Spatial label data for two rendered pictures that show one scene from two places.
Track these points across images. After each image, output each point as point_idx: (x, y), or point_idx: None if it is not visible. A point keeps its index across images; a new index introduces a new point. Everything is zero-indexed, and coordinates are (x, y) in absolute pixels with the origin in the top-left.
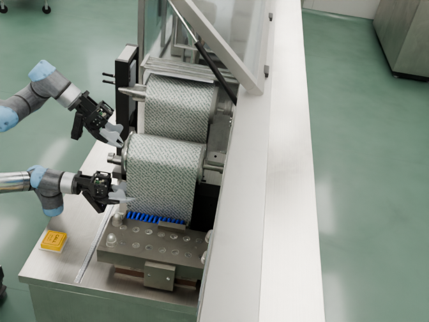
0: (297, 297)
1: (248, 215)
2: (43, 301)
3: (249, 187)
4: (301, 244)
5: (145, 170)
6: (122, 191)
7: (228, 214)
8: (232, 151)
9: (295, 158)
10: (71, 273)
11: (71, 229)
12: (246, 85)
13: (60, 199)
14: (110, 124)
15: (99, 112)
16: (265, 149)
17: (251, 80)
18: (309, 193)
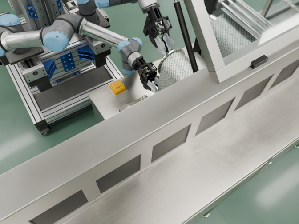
0: None
1: (45, 178)
2: (96, 114)
3: (81, 157)
4: (154, 221)
5: (168, 80)
6: (154, 85)
7: (35, 165)
8: (115, 117)
9: (246, 152)
10: (109, 111)
11: (132, 87)
12: (208, 66)
13: (130, 66)
14: (167, 36)
15: (158, 24)
16: (143, 134)
17: (212, 64)
18: (217, 189)
